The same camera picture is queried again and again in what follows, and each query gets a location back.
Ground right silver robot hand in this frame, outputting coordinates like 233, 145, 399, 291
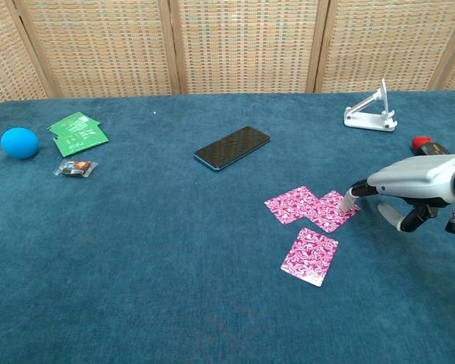
339, 152, 455, 233

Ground pink patterned card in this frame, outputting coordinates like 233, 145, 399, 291
280, 227, 340, 288
303, 190, 362, 234
264, 185, 322, 225

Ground black bottle red cap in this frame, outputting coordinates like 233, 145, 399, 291
411, 135, 451, 156

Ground white folding phone stand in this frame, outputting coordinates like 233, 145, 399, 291
343, 78, 397, 133

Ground black smartphone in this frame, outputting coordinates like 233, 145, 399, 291
193, 125, 272, 171

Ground woven bamboo folding screen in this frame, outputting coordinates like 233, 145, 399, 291
0, 0, 455, 111

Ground green sachet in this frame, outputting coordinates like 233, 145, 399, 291
52, 124, 110, 158
47, 111, 102, 137

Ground black wrapped candy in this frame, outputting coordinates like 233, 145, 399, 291
53, 158, 99, 179

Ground blue ball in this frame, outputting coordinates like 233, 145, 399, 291
0, 127, 40, 160

